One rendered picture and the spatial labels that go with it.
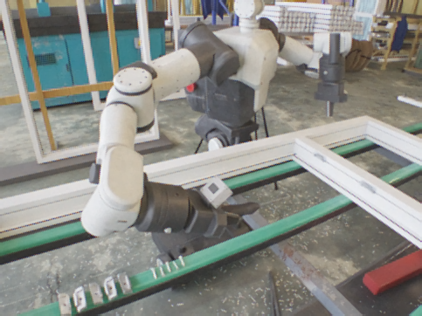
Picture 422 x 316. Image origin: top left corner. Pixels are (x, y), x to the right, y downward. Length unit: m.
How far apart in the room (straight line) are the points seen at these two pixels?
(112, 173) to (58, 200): 0.37
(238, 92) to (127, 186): 0.58
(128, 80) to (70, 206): 0.37
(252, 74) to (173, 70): 0.30
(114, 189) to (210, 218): 0.19
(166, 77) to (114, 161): 0.28
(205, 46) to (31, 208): 0.59
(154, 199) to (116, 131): 0.15
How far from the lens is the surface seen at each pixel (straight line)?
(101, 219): 0.48
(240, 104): 0.96
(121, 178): 0.45
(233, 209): 0.61
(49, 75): 4.31
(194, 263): 0.65
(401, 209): 0.86
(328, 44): 1.07
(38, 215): 0.83
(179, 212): 0.50
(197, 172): 0.87
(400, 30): 8.30
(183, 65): 0.71
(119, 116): 0.57
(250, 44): 0.89
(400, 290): 1.13
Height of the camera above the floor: 1.36
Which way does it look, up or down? 30 degrees down
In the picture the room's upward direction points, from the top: 1 degrees clockwise
